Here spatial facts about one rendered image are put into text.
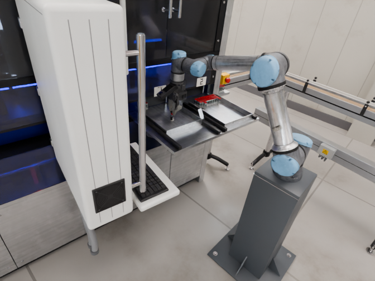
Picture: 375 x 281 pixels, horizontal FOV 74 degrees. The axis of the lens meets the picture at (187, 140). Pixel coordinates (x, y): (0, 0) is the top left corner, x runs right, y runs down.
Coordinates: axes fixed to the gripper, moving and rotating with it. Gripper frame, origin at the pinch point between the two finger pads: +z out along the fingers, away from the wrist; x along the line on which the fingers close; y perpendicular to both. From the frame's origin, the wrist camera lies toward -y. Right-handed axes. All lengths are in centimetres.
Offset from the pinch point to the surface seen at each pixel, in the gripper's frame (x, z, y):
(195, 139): -23.1, 5.3, -0.9
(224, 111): -8.3, 5.1, 37.5
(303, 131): -30, 38, 126
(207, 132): -21.8, 5.3, 10.0
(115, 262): -13, 93, -48
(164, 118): 4.2, 5.2, -2.2
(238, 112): -13.9, 5.1, 45.9
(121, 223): 13, 94, -31
